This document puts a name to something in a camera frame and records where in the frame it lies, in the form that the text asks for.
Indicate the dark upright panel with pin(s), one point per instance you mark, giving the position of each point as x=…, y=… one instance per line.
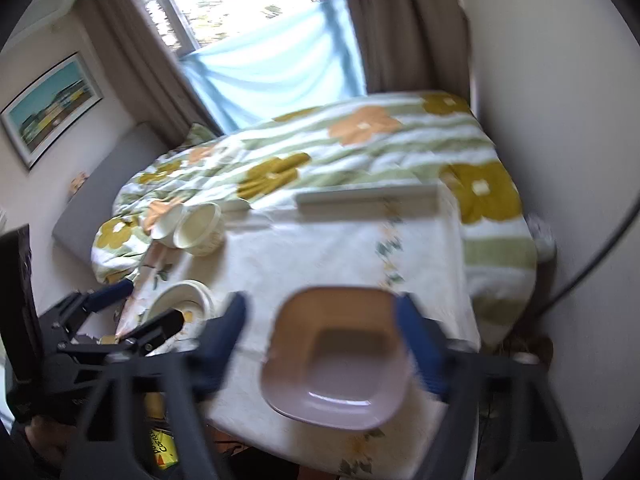
x=20, y=285

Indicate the white plate with cartoon print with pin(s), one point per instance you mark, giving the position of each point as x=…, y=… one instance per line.
x=172, y=300

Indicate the white floral tablecloth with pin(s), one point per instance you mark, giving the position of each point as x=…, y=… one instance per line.
x=310, y=255

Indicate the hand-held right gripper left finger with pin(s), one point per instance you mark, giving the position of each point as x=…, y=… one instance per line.
x=220, y=345

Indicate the grey padded headboard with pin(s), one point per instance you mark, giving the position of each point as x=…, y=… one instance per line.
x=100, y=195

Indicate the cream round bowl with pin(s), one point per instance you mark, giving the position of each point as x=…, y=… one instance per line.
x=197, y=227

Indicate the pink square bowl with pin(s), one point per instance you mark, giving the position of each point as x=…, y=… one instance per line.
x=340, y=360

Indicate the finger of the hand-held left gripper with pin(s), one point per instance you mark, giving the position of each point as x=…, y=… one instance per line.
x=107, y=297
x=155, y=327

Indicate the green striped pillow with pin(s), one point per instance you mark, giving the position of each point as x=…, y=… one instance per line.
x=200, y=135

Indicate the floral green striped blanket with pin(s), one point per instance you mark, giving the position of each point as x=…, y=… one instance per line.
x=350, y=155

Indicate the brown curtain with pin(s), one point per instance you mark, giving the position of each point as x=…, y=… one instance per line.
x=145, y=70
x=400, y=25

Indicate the white round bowl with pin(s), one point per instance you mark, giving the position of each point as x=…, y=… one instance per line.
x=162, y=230

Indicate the light blue cloth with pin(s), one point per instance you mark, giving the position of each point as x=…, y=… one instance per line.
x=270, y=75

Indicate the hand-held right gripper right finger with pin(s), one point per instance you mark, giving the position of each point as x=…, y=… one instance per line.
x=420, y=345

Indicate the yellow box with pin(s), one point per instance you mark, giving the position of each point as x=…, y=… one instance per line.
x=162, y=452

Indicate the framed picture of houses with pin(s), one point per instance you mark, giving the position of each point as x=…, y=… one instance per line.
x=47, y=105

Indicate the small floral soft item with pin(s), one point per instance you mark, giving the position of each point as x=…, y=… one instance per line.
x=78, y=181

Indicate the person's left hand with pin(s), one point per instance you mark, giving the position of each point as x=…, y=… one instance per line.
x=47, y=435

